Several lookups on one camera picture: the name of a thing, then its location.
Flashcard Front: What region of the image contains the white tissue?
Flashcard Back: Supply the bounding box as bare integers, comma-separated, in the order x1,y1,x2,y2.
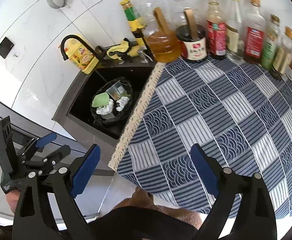
96,99,114,115

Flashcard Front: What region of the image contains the green paper scrap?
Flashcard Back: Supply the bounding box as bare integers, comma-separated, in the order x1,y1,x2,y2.
92,92,110,108

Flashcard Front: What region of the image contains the clear plastic measuring cup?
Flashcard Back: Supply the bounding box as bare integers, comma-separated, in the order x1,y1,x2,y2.
106,80,126,101

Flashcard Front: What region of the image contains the black trash basket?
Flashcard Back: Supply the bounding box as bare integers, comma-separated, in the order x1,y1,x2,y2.
91,77,134,126

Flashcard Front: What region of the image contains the person's left hand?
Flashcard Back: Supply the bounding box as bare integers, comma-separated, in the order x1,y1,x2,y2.
5,189,20,213

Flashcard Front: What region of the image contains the person's right hand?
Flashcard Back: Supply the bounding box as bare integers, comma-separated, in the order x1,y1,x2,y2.
112,187,202,229

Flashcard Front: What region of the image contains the blue patterned tablecloth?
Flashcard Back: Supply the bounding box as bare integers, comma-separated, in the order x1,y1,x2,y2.
109,59,292,219

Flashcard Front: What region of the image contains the black sink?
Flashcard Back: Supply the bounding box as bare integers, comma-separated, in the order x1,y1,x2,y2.
53,61,155,140

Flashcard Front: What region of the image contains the yellow dish soap bottle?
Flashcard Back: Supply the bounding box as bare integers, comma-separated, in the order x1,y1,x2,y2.
65,40,99,74

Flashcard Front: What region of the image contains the black faucet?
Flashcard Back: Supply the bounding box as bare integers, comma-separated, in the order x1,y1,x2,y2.
60,34,105,63

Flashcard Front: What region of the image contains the yellow cleaning cloth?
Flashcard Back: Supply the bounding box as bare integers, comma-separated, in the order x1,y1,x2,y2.
106,38,141,61

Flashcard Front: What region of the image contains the clear bottle yellow cap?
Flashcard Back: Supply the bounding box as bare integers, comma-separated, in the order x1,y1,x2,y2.
226,0,244,64

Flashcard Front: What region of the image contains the dark sauce bottle cream label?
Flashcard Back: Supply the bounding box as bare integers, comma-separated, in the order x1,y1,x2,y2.
270,26,292,80

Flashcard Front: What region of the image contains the brown bottle red label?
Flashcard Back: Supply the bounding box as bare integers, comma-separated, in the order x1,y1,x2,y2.
206,0,226,60

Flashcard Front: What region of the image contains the soy sauce jug red label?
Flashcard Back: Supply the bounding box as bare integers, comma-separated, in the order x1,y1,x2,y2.
170,0,207,61

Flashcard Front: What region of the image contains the clear bottle large red label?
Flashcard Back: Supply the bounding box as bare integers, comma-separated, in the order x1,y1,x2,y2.
243,0,266,64

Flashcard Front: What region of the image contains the green yellow label bottle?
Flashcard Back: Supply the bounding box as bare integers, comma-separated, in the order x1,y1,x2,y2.
119,0,151,55

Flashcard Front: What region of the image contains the cooking oil jug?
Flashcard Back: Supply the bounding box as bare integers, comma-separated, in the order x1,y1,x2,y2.
143,0,181,63

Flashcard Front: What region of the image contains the black wall socket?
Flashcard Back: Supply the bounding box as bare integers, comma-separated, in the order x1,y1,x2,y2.
0,37,14,59

